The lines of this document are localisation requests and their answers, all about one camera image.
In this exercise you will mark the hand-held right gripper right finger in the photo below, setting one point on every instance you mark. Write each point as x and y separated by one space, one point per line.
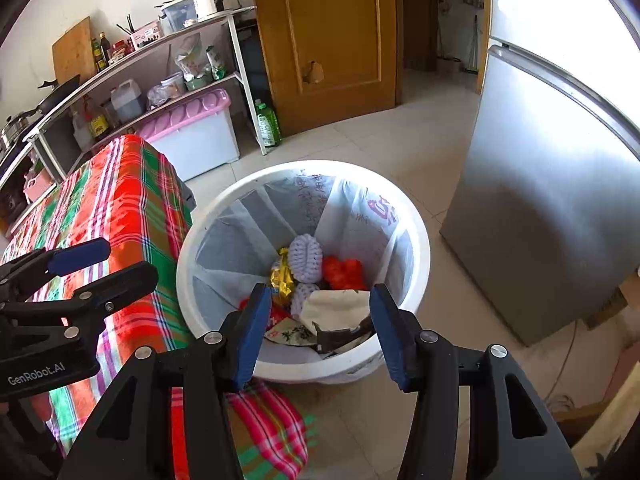
387 340

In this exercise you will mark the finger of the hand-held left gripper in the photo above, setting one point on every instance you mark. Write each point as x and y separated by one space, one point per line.
125 280
80 255

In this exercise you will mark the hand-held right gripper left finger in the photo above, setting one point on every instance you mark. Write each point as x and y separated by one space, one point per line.
255 340

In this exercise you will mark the red snack packet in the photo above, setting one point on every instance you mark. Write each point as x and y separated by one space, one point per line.
276 317

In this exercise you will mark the white wrapper black print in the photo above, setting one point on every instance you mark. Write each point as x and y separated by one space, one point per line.
295 334

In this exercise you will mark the brown wrapper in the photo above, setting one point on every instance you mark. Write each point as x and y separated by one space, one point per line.
340 341

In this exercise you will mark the white paper bag green print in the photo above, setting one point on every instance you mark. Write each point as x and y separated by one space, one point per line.
340 312

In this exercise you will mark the white trash bin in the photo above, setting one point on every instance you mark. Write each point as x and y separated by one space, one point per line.
310 372

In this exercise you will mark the gold snack packet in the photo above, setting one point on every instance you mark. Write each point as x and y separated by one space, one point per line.
282 275

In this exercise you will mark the red plastic bag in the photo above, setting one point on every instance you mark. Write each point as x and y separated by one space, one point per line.
342 272

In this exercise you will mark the large white foam fruit net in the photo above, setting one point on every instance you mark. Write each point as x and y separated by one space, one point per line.
305 257

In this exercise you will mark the translucent bin liner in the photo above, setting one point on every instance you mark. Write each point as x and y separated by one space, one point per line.
240 240

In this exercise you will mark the plaid tablecloth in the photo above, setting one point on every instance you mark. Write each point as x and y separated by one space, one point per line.
130 200

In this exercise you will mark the pink plastic basket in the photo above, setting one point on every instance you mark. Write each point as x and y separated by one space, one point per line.
39 186

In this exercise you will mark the low white metal shelf rack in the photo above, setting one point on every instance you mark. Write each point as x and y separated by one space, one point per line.
42 157

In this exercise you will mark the white plastic bottle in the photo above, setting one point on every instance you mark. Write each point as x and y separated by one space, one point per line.
81 132

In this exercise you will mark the sauce bottle yellow label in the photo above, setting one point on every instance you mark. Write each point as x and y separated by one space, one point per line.
97 120

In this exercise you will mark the steel pot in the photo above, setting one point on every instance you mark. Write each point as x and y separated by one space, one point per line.
12 130

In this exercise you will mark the pink lidded storage box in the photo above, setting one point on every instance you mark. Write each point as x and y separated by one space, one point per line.
195 140

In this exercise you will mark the white jerrycan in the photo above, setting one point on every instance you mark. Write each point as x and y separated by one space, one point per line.
127 102

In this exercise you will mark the black frying pan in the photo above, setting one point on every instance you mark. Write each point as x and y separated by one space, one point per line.
60 92

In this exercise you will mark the clear plastic bag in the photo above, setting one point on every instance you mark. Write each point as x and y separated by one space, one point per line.
159 96

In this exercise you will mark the green glass bottle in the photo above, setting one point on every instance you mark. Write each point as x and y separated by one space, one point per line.
96 56

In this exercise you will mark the tall white metal shelf rack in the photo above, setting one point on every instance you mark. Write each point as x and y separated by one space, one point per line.
150 67

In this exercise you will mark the wooden cutting board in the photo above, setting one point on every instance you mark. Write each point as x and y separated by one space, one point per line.
75 52

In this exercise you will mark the dark oil bottle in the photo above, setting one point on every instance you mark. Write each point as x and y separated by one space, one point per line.
104 51

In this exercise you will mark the red jar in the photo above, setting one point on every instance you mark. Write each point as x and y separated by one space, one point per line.
129 46
117 51

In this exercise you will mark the green bowl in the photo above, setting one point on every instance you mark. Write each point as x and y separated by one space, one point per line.
198 83

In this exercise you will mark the green plastic floor bottle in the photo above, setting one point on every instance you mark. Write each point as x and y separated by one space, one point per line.
270 127

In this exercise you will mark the silver refrigerator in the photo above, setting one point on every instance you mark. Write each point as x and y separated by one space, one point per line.
540 185

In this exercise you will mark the food packets bag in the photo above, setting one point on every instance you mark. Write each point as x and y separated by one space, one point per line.
190 57

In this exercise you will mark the pink utensil holder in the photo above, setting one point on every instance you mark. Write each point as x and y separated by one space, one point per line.
146 34

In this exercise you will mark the chopsticks bundle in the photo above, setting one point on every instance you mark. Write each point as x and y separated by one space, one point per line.
126 25

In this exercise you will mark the green white shelf bottle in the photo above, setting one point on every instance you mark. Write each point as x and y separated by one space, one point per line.
216 62

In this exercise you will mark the cream printed cloth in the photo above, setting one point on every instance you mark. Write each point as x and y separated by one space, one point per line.
610 440

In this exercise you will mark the clear lidded plastic container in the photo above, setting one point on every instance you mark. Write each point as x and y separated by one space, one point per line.
177 15

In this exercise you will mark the wooden door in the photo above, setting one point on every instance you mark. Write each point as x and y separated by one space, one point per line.
340 35

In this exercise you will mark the brown door frame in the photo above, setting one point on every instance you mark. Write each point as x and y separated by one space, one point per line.
482 35

